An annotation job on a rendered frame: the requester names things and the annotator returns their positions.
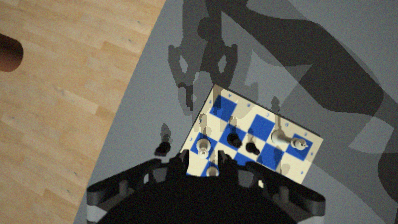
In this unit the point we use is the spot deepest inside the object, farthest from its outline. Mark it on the blue and cream checkered board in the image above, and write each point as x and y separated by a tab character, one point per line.
226	113

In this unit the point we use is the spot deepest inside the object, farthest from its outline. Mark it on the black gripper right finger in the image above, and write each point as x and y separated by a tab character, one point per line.
304	205

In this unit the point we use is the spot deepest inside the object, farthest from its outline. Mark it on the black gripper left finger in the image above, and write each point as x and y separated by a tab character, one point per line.
103	195

